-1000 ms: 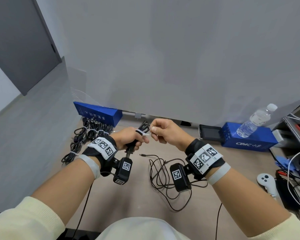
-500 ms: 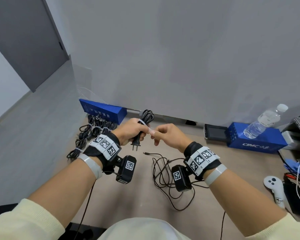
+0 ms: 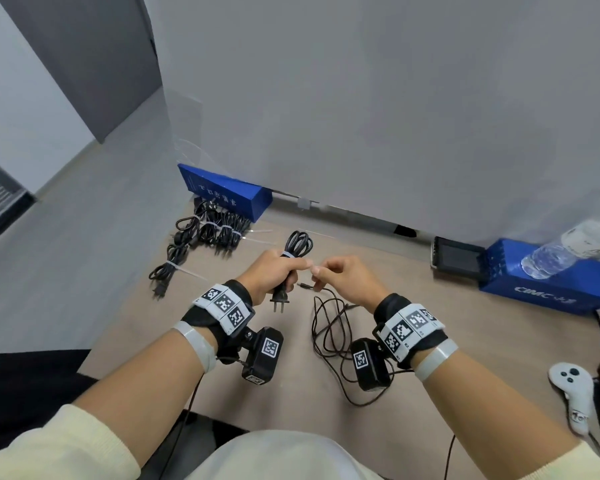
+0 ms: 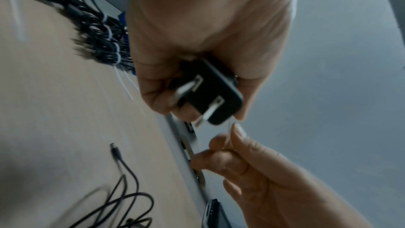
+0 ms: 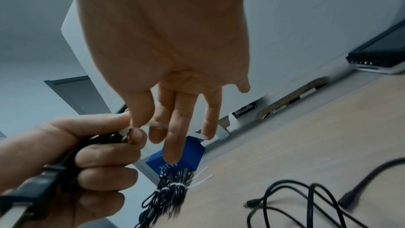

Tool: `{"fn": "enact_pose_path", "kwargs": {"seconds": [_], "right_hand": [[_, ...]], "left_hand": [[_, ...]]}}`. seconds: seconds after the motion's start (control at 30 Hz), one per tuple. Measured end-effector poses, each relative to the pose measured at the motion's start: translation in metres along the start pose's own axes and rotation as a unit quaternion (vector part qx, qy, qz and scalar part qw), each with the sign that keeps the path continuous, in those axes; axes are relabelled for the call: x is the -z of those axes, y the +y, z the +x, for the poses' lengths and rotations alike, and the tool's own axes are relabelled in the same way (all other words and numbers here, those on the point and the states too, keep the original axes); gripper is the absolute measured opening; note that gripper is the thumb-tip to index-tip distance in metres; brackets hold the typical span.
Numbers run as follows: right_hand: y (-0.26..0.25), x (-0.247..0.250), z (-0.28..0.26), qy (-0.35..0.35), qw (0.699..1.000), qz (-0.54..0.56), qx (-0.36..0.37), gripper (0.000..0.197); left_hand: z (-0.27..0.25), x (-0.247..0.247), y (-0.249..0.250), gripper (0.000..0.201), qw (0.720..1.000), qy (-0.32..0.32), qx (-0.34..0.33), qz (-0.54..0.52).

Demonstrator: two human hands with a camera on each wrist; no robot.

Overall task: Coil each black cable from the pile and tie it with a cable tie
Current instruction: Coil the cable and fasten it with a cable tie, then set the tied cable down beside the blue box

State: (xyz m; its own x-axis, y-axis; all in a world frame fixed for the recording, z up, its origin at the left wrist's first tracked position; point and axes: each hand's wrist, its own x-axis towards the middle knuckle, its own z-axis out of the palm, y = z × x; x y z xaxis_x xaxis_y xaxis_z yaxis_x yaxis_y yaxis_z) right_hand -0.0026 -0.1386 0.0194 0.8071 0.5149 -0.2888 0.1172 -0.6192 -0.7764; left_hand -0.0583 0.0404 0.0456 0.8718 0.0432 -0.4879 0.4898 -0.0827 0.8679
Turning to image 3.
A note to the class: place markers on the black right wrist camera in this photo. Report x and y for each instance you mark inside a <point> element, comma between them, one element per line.
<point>370,367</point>

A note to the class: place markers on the grey desk clamp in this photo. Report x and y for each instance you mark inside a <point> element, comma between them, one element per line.
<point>304,202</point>

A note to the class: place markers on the grey door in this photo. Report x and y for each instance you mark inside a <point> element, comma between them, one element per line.
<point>95,54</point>

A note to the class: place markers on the blue rectangular box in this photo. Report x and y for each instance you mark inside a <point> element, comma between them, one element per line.
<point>550,289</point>

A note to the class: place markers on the person's cream sweater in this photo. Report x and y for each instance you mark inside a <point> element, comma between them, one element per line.
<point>285,457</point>

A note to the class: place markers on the person's right hand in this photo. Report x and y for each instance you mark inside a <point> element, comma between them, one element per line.
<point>352,284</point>

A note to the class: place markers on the blue triangular box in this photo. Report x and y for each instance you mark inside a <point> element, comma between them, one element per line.
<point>225,194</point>

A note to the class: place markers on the person's right forearm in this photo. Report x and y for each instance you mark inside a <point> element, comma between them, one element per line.
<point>495,419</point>

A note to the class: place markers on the grey right wristband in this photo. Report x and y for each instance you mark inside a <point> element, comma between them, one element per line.
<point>436,362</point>

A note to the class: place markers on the grey window blinds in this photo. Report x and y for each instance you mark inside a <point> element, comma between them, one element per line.
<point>0,199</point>

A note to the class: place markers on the grey wristband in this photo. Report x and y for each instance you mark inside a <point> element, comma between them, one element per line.
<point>436,362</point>
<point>195,347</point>

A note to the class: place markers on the black office chair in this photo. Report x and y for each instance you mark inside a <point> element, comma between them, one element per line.
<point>205,439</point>

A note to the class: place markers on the person's left hand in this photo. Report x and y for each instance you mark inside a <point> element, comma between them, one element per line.
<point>272,274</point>

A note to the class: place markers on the white game controller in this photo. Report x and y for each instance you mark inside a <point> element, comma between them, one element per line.
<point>570,379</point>

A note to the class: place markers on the grey left wristband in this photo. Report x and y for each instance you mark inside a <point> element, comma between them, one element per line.
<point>195,347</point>

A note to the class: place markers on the clear plastic water bottle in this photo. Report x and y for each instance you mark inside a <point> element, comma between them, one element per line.
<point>560,257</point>

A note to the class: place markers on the light wooden table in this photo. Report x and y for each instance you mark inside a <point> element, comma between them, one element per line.
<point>470,334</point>

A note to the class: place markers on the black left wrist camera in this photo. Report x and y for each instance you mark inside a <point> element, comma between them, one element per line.
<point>265,354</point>

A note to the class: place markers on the small black screen device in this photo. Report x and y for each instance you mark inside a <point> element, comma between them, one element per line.
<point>457,259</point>

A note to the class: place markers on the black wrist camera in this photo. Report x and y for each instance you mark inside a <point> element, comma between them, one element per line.
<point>370,367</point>
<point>265,354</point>

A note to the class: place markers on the person's left forearm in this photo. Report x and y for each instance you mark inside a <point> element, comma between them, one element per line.
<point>140,389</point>

